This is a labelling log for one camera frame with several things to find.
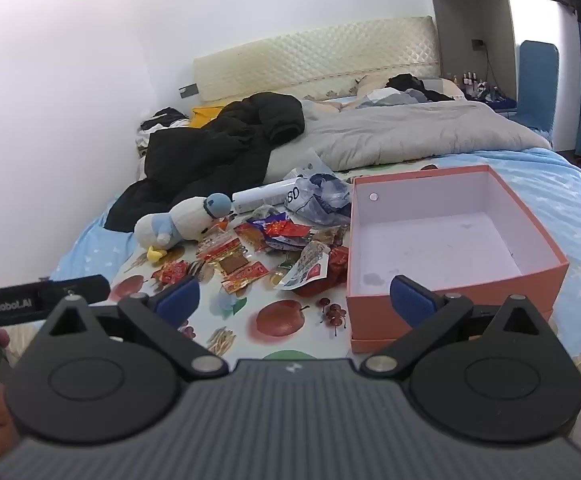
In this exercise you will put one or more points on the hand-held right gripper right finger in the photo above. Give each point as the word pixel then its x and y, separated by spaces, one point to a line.
pixel 410 301

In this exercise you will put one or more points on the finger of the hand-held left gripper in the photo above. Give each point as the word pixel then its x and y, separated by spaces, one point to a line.
pixel 90 286

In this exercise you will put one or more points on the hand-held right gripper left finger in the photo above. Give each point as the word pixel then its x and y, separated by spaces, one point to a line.
pixel 180 296

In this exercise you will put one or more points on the orange cardboard box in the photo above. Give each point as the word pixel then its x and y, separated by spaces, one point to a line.
pixel 420 240

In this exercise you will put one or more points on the pile of snack packets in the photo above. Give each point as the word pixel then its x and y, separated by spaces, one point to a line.
pixel 250 270

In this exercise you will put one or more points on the fruit printed mat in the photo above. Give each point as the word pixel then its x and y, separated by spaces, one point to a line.
pixel 250 312

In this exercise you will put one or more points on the plush duck toy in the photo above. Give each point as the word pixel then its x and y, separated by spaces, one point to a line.
pixel 180 220

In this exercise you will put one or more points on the white tube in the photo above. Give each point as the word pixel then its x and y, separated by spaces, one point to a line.
pixel 260 196

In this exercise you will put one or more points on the clear printed plastic bag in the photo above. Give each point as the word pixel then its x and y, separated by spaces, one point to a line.
pixel 320 195

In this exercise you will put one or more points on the black puffer jacket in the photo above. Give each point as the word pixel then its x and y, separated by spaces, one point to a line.
pixel 210 145

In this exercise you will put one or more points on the grey quilt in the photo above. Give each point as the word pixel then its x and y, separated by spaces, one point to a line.
pixel 395 130

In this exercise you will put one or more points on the black and white clothes heap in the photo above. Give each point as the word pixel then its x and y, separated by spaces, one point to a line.
pixel 158 122

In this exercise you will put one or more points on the yellow cloth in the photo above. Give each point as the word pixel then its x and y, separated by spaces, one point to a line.
pixel 203 116

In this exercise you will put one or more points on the light blue bed sheet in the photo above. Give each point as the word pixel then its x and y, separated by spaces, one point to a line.
pixel 570 200

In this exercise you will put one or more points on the light clothes heap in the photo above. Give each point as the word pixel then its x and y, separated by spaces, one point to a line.
pixel 385 97

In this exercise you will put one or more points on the black cloth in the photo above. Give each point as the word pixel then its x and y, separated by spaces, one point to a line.
pixel 410 84

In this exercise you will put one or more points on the group of small bottles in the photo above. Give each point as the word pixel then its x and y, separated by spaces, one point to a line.
pixel 468 80

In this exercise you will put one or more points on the blue chair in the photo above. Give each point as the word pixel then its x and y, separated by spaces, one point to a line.
pixel 538 80

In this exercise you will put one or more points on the cream padded headboard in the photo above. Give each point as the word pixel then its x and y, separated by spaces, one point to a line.
pixel 320 55

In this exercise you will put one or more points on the wall socket with plug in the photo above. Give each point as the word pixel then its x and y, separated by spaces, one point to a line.
pixel 478 44

